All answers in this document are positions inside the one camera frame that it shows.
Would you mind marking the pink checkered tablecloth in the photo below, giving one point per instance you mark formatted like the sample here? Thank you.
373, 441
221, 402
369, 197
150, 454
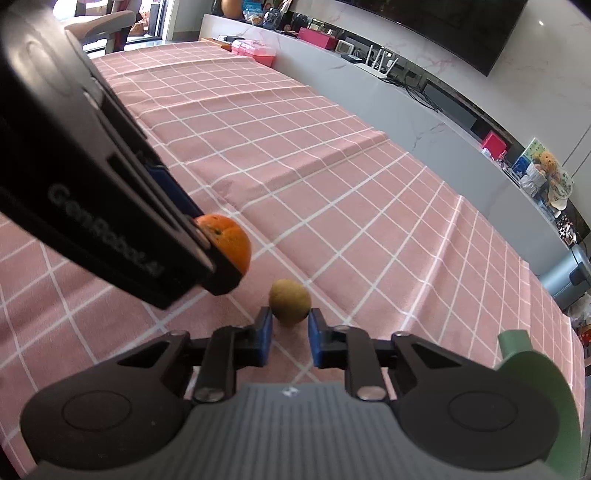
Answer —
381, 241

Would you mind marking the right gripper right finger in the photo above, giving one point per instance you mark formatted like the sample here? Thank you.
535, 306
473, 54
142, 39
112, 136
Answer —
367, 363

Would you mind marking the white wifi router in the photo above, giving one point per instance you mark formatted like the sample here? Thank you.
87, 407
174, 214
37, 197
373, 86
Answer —
379, 62

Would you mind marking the brown kiwi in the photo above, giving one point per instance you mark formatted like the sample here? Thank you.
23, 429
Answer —
289, 301

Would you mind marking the orange cardboard box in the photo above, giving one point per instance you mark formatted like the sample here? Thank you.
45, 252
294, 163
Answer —
221, 44

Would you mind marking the grey chair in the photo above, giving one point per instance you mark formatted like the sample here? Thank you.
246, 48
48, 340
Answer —
112, 27

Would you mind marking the orange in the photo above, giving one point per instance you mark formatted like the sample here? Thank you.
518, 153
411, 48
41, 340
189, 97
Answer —
229, 238

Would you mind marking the grey pedal trash bin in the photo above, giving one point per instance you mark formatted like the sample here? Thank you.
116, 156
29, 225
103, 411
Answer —
568, 280

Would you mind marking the green plastic colander bowl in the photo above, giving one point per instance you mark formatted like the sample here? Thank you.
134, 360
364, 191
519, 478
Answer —
534, 369

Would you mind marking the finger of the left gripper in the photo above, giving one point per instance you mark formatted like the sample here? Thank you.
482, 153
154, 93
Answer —
135, 139
205, 266

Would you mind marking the red box on console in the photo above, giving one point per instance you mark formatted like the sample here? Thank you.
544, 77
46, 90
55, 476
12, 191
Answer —
494, 146

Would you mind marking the pink storage box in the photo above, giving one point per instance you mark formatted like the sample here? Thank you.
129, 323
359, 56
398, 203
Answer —
263, 54

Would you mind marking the marble tv console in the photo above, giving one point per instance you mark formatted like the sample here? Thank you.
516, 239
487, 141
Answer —
425, 134

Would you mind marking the teddy bear plush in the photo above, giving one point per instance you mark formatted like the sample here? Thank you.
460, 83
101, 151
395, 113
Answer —
548, 166

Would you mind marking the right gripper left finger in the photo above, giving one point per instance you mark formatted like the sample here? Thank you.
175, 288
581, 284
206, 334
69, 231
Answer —
228, 350

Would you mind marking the magenta box on console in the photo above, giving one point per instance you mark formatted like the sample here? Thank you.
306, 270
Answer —
317, 38

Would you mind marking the black wall television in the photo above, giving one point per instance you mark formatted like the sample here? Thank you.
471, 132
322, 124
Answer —
476, 31

